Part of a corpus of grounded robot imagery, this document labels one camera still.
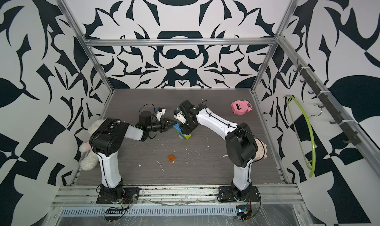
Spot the light blue lego brick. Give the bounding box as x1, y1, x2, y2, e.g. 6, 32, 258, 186
173, 124, 181, 132

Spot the orange lego brick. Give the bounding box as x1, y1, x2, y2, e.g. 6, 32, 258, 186
168, 154, 176, 162

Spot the lime green long lego brick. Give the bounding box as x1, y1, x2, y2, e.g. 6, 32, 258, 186
176, 131, 186, 138

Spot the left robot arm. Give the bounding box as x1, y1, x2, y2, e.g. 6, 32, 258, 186
89, 118, 177, 200

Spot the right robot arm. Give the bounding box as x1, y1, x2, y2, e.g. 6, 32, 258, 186
173, 100, 267, 202

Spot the white teddy bear pink shirt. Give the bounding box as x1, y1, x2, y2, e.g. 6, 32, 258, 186
79, 119, 105, 171

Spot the beige round clock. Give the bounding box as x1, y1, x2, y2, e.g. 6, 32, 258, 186
254, 139, 267, 162

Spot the green hoop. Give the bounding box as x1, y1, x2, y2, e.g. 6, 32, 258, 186
284, 95, 316, 178

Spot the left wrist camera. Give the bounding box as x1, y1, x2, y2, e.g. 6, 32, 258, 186
139, 108, 166, 126

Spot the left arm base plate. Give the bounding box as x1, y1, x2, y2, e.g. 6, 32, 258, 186
96, 185, 140, 204

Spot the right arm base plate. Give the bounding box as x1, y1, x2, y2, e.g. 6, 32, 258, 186
217, 185, 261, 203

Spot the aluminium front rail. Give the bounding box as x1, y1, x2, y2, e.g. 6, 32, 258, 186
52, 184, 304, 206

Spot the black hook rail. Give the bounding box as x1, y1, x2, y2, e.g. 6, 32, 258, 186
295, 61, 362, 146

